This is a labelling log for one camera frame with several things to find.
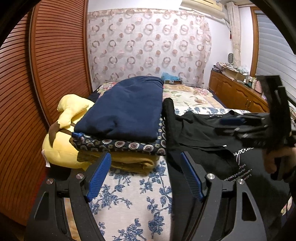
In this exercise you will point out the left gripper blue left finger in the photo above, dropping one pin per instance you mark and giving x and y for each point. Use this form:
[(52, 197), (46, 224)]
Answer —
[(95, 176)]

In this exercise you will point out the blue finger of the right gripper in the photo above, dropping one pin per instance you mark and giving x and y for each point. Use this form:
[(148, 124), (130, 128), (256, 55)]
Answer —
[(236, 121), (227, 131)]

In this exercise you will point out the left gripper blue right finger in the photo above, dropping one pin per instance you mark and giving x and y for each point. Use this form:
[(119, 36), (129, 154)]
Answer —
[(194, 175)]

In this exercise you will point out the black t-shirt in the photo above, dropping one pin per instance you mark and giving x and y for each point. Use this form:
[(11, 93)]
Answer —
[(223, 156)]

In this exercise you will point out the person's right hand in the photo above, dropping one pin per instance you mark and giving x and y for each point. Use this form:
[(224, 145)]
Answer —
[(269, 159)]

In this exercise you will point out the wooden sideboard cabinet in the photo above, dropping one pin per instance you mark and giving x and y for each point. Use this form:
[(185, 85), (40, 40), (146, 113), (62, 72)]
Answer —
[(235, 95)]

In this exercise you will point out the dark floral patterned folded cloth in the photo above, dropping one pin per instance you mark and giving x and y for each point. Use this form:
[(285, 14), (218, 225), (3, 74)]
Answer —
[(82, 142)]

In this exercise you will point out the blue floral white bedsheet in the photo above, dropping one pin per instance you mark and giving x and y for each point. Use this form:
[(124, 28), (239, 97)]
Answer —
[(132, 206)]

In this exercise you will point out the mustard yellow folded cloth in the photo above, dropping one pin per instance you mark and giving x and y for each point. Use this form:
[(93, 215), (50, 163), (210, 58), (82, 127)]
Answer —
[(126, 161)]

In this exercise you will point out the red floral cream blanket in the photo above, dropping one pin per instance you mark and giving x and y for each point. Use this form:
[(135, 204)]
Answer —
[(185, 94)]

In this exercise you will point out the cardboard box with clutter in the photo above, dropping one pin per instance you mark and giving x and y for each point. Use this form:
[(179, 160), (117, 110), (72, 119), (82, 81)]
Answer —
[(230, 71)]

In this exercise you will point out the yellow plush toy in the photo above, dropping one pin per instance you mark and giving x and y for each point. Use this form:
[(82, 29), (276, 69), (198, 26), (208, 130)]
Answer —
[(56, 147)]

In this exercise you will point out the small white desk fan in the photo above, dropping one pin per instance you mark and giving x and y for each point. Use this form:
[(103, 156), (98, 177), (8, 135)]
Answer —
[(230, 58)]

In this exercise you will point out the box with blue tissue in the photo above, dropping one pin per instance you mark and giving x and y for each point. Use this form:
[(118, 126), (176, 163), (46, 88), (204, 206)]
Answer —
[(170, 79)]

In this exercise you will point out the grey window blind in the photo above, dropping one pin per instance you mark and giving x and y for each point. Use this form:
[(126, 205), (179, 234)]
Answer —
[(275, 57)]

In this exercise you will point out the navy blue folded garment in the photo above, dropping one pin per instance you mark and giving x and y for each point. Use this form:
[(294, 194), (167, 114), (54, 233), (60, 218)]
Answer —
[(129, 111)]

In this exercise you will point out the beige tied side curtain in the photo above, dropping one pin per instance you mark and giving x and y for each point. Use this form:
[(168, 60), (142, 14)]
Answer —
[(235, 25)]

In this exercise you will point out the pink circle patterned curtain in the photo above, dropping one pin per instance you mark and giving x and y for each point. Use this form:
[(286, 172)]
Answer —
[(124, 43)]

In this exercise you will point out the brown louvered wardrobe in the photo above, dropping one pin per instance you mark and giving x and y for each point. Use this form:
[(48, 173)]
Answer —
[(43, 58)]

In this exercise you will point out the white wall air conditioner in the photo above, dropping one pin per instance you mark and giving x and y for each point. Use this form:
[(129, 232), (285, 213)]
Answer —
[(209, 7)]

